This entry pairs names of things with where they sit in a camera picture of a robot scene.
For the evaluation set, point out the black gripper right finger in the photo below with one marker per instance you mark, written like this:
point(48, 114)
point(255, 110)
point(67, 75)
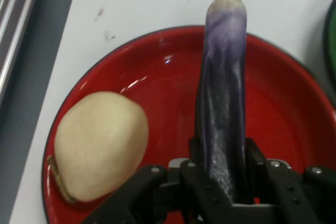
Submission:
point(294, 195)

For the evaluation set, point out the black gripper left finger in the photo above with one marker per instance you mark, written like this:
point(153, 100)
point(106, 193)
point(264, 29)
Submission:
point(157, 197)

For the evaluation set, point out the purple toy eggplant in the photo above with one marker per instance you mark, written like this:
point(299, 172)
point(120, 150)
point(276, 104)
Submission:
point(223, 77)

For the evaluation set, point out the beige bun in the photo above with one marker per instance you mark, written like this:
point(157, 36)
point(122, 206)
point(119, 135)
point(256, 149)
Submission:
point(99, 145)

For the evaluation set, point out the red enamel plate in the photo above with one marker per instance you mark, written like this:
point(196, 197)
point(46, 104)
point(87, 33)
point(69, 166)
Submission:
point(162, 90)

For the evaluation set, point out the green enamel plate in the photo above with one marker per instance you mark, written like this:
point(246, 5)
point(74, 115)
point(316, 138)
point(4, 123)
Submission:
point(333, 37)

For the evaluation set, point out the aluminium rail frame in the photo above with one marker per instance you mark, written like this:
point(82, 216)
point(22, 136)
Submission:
point(13, 11)

